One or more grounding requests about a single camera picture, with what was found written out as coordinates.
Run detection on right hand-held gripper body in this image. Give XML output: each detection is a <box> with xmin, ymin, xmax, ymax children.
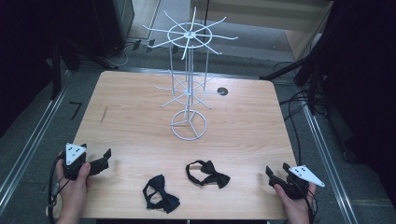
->
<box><xmin>274</xmin><ymin>164</ymin><xmax>326</xmax><ymax>201</ymax></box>

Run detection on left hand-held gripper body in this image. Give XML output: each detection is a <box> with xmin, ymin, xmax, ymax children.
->
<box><xmin>62</xmin><ymin>143</ymin><xmax>92</xmax><ymax>182</ymax></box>

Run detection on person's right hand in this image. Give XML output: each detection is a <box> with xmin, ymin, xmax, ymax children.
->
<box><xmin>273</xmin><ymin>182</ymin><xmax>318</xmax><ymax>219</ymax></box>

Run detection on person's left hand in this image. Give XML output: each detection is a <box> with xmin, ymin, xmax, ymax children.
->
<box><xmin>55</xmin><ymin>151</ymin><xmax>92</xmax><ymax>216</ymax></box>

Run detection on black bow tie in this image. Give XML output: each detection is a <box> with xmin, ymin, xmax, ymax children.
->
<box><xmin>185</xmin><ymin>160</ymin><xmax>232</xmax><ymax>189</ymax></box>
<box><xmin>142</xmin><ymin>174</ymin><xmax>181</xmax><ymax>215</ymax></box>

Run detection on black metal stand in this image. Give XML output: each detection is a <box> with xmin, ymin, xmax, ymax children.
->
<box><xmin>49</xmin><ymin>36</ymin><xmax>120</xmax><ymax>101</ymax></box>
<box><xmin>259</xmin><ymin>55</ymin><xmax>328</xmax><ymax>117</ymax></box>

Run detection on black curtain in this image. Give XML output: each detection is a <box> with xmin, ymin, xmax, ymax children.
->
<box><xmin>317</xmin><ymin>0</ymin><xmax>396</xmax><ymax>206</ymax></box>

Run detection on black cabinet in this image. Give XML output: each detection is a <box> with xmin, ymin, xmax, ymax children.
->
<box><xmin>92</xmin><ymin>0</ymin><xmax>135</xmax><ymax>59</ymax></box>

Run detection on light wooden cabinet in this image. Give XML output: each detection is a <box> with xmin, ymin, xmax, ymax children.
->
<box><xmin>190</xmin><ymin>0</ymin><xmax>334</xmax><ymax>62</ymax></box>

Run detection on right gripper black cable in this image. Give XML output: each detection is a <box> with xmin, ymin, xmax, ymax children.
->
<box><xmin>292</xmin><ymin>181</ymin><xmax>319</xmax><ymax>224</ymax></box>

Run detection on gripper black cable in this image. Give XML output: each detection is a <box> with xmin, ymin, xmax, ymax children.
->
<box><xmin>292</xmin><ymin>181</ymin><xmax>319</xmax><ymax>224</ymax></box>
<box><xmin>47</xmin><ymin>154</ymin><xmax>71</xmax><ymax>224</ymax></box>

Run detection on metal floor rail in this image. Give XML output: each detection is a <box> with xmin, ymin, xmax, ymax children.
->
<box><xmin>301</xmin><ymin>104</ymin><xmax>360</xmax><ymax>224</ymax></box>
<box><xmin>0</xmin><ymin>69</ymin><xmax>73</xmax><ymax>217</ymax></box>

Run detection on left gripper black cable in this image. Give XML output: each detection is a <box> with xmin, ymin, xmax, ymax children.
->
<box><xmin>47</xmin><ymin>154</ymin><xmax>71</xmax><ymax>224</ymax></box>

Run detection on black floor cables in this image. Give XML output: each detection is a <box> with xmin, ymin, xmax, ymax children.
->
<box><xmin>273</xmin><ymin>60</ymin><xmax>328</xmax><ymax>159</ymax></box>

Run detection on white floor cable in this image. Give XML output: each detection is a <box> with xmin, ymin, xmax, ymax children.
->
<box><xmin>115</xmin><ymin>42</ymin><xmax>135</xmax><ymax>67</ymax></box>

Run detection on white wire display rack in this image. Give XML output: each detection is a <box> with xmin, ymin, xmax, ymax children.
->
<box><xmin>142</xmin><ymin>6</ymin><xmax>239</xmax><ymax>142</ymax></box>

